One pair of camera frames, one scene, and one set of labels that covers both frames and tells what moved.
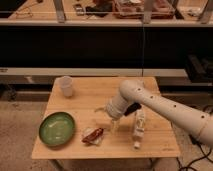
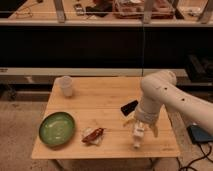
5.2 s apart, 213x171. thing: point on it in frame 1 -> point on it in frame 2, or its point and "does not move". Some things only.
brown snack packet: (93, 135) does not move
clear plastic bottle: (138, 128) does not move
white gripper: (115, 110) -> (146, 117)
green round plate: (56, 128) does not move
